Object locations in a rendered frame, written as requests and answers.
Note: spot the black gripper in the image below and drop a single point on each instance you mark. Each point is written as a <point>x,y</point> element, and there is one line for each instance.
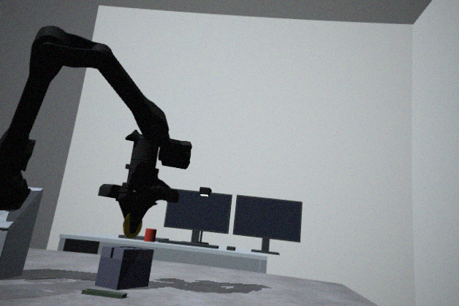
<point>129,196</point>

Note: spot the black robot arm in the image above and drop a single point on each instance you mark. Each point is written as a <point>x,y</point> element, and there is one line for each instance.
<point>52,49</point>

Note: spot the gold coin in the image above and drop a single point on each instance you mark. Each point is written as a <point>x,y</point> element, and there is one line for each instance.
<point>126,227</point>

